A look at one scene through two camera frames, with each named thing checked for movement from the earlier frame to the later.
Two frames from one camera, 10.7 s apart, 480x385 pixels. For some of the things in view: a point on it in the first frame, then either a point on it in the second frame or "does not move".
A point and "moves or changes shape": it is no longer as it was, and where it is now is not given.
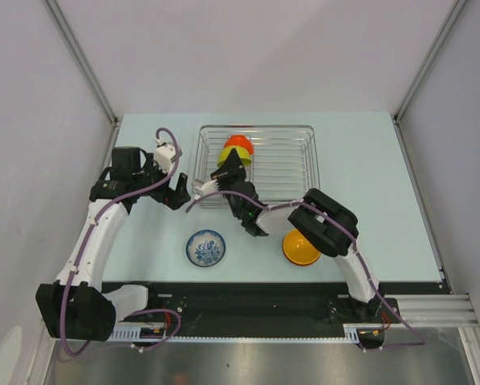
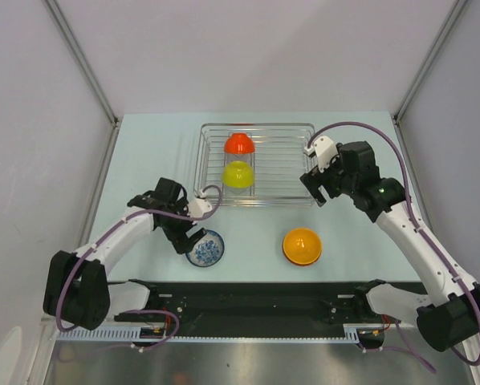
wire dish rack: (285, 164) does not move
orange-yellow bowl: (298, 249) does not move
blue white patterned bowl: (205, 248) does not move
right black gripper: (231, 168) → (316, 178)
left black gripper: (173, 198) → (181, 241)
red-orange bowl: (241, 140) does not move
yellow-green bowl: (226, 151) moves or changes shape
